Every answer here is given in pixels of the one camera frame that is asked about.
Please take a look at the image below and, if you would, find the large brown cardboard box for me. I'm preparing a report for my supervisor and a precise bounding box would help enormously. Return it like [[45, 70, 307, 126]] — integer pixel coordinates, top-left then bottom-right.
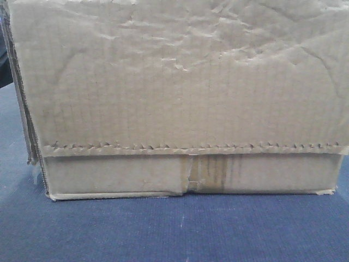
[[1, 1, 348, 200]]

